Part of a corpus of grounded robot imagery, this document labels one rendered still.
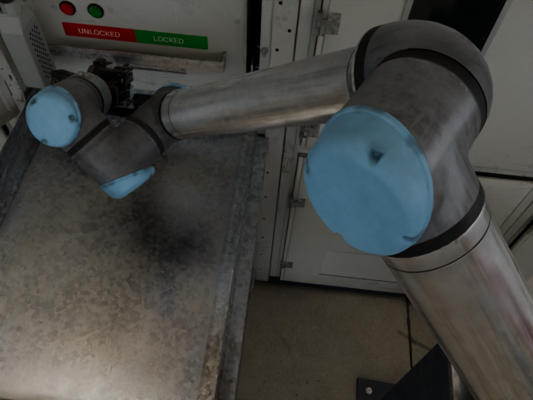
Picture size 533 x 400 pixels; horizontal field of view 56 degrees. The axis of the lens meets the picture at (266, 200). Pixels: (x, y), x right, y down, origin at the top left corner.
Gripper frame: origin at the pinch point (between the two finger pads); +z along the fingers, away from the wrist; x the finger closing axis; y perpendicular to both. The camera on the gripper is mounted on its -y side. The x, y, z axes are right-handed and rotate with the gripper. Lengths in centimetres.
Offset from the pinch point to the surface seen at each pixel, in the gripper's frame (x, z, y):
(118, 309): -39, -33, 10
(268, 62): 6.2, -2.1, 34.5
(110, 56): 3.6, -0.9, -0.4
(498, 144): -8, 3, 90
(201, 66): 3.6, -0.8, 19.9
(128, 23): 11.0, -0.5, 3.8
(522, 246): -46, 25, 116
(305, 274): -77, 43, 53
